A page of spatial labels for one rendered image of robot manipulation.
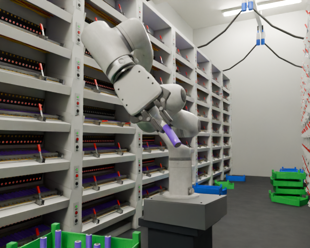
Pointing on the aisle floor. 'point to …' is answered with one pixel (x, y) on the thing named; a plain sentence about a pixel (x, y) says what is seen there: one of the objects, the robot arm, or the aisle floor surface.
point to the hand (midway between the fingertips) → (162, 122)
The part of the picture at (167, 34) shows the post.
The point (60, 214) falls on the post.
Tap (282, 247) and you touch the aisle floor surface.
